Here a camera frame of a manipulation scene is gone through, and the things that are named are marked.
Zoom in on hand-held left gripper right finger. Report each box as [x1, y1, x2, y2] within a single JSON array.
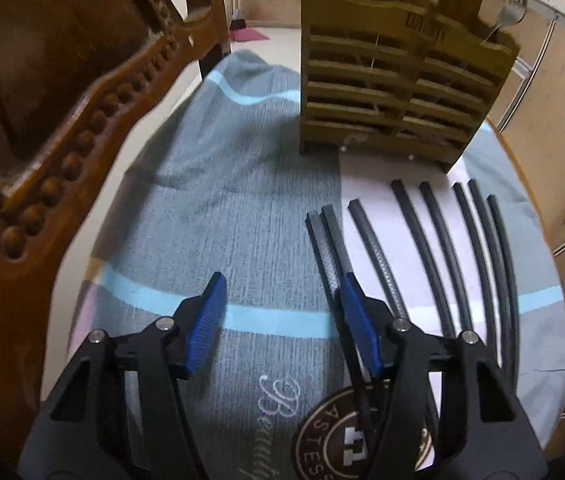
[[339, 272, 548, 480]]

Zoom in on slatted wooden utensil holder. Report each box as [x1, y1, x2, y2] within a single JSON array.
[[300, 0, 521, 173]]

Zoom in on silver metal fork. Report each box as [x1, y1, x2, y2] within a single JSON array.
[[483, 0, 531, 43]]

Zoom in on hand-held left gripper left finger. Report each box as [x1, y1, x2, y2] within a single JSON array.
[[18, 272, 228, 480]]

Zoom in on row of black chopsticks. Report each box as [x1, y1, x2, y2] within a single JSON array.
[[305, 178, 521, 441]]

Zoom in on pink floor cloth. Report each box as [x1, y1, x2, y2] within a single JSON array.
[[230, 27, 269, 43]]

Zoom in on grey blue striped cloth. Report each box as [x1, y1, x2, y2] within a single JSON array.
[[65, 50, 565, 480]]

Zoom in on carved brown wooden chair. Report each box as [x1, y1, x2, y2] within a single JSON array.
[[0, 0, 233, 461]]

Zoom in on aluminium door track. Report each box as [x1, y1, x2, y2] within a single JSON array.
[[493, 15, 561, 133]]

